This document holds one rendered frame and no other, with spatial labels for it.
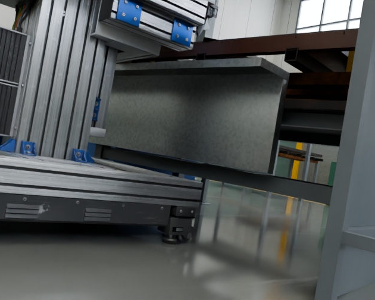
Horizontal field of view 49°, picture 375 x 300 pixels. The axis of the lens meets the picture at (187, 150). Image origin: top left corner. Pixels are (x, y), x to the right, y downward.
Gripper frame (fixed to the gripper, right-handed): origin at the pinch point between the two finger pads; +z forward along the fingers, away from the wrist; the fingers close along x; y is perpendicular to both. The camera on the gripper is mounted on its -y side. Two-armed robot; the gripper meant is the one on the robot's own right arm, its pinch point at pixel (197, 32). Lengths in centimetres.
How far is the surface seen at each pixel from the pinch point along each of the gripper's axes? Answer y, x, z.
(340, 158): -29, -82, 49
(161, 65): -15.3, 2.6, 19.1
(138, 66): -15.3, 16.9, 19.0
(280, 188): 11, -46, 60
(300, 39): 4.7, -47.5, 4.9
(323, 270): -29, -83, 76
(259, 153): 1, -41, 49
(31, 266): -79, -36, 85
